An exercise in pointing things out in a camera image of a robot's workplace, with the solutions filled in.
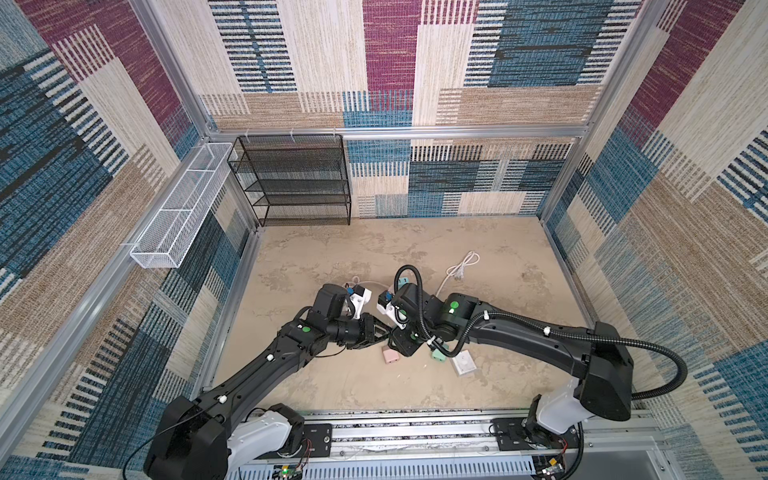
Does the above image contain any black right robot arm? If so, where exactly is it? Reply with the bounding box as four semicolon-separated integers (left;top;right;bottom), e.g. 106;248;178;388
377;283;634;439

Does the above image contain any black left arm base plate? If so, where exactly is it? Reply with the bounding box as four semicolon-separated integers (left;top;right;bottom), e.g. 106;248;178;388
263;422;334;460

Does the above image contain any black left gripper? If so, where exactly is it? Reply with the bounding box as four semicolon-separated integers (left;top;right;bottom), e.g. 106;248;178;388
325;313;393;349

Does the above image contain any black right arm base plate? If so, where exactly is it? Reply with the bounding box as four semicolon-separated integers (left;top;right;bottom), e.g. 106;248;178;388
488;417;581;451

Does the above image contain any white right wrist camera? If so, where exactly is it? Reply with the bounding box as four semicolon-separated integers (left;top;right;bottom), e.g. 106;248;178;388
376;290;407;329

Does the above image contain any pink usb charger plug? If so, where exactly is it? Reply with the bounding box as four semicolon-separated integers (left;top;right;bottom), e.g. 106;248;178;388
382;348;400;364

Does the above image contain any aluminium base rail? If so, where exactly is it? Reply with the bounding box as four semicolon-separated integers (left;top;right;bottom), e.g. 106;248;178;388
224;410;677;479

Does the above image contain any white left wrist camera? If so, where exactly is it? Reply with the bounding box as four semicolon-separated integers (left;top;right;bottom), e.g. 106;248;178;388
347;284;372;320

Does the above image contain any white power strip cable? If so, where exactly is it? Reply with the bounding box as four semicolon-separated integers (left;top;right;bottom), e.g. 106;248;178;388
434;250;481;298

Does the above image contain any white usb charger plug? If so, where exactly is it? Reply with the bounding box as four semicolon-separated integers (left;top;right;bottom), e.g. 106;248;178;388
451;350;477;377

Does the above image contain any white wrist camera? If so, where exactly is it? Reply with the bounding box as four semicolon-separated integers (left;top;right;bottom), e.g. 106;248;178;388
347;284;372;320
376;290;407;329

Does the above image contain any black wire shelf rack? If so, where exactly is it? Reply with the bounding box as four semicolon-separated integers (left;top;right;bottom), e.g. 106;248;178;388
229;134;352;227

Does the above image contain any black corrugated cable conduit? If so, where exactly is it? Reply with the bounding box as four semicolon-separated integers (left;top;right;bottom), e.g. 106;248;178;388
393;263;689;480

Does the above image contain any white mesh wall basket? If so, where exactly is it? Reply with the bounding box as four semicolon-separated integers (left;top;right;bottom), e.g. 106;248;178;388
130;143;233;269

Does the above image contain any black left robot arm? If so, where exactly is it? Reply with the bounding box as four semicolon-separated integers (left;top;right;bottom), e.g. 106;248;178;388
143;284;392;479

